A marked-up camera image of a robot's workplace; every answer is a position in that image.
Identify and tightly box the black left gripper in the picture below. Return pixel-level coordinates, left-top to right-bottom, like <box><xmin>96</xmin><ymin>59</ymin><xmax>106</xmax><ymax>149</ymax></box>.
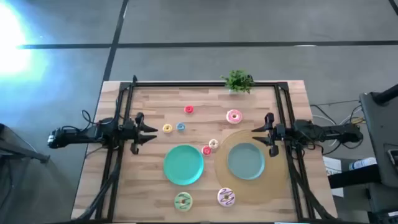
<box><xmin>123</xmin><ymin>111</ymin><xmax>159</xmax><ymax>156</ymax></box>

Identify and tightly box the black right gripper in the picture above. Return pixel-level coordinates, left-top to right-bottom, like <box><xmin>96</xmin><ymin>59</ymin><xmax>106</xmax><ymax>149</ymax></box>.
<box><xmin>251</xmin><ymin>112</ymin><xmax>286</xmax><ymax>157</ymax></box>

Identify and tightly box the large pink frosted donut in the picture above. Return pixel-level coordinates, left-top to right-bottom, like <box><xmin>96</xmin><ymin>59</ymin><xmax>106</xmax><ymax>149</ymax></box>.
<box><xmin>226</xmin><ymin>108</ymin><xmax>243</xmax><ymax>125</ymax></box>

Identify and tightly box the large purple frosted donut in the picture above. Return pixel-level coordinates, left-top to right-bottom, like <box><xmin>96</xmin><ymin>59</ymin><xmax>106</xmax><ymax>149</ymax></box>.
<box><xmin>216</xmin><ymin>187</ymin><xmax>236</xmax><ymax>208</ymax></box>

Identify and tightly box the large green frosted donut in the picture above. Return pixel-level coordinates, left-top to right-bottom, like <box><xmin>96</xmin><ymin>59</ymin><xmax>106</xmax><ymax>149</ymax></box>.
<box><xmin>174</xmin><ymin>192</ymin><xmax>193</xmax><ymax>212</ymax></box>

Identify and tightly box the grey-blue round plate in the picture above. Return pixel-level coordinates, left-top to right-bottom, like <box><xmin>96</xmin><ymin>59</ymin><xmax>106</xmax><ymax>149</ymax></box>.
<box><xmin>227</xmin><ymin>142</ymin><xmax>266</xmax><ymax>180</ymax></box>

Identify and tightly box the teal round plate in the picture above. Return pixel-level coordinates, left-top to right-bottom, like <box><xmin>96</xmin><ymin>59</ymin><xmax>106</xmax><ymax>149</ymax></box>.
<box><xmin>163</xmin><ymin>144</ymin><xmax>205</xmax><ymax>187</ymax></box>

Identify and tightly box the small potted green plant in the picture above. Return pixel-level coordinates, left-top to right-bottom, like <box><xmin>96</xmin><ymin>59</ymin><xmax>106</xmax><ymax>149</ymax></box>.
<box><xmin>220</xmin><ymin>69</ymin><xmax>256</xmax><ymax>95</ymax></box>

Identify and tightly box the tan round placemat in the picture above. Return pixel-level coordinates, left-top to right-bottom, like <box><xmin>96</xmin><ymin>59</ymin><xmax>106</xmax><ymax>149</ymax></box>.
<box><xmin>213</xmin><ymin>129</ymin><xmax>290</xmax><ymax>205</ymax></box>

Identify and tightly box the white paper sheet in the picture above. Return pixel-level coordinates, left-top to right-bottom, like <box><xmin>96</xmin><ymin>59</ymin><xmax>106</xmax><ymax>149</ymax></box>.
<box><xmin>322</xmin><ymin>156</ymin><xmax>345</xmax><ymax>198</ymax></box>

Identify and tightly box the white plastic bottle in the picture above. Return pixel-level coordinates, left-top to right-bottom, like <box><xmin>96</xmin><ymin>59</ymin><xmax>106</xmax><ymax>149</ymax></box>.
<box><xmin>348</xmin><ymin>157</ymin><xmax>378</xmax><ymax>171</ymax></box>

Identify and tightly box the dark grey equipment stand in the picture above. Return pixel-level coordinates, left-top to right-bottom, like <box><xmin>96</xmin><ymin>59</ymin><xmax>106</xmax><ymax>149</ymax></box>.
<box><xmin>359</xmin><ymin>83</ymin><xmax>398</xmax><ymax>188</ymax></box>

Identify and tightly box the dark grey side table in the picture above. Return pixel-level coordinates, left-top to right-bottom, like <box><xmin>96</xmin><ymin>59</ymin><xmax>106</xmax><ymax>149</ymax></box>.
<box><xmin>0</xmin><ymin>123</ymin><xmax>77</xmax><ymax>224</ymax></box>

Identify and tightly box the black floor cable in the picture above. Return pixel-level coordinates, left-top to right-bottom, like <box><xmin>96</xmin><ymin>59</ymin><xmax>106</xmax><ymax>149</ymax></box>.
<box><xmin>309</xmin><ymin>99</ymin><xmax>361</xmax><ymax>125</ymax></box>

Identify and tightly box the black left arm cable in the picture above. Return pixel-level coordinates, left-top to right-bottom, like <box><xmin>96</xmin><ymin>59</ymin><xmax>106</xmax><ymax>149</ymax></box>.
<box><xmin>81</xmin><ymin>109</ymin><xmax>100</xmax><ymax>132</ymax></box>

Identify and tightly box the black metal table frame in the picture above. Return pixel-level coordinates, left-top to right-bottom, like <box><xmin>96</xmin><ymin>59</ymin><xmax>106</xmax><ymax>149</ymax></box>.
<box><xmin>93</xmin><ymin>74</ymin><xmax>338</xmax><ymax>222</ymax></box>

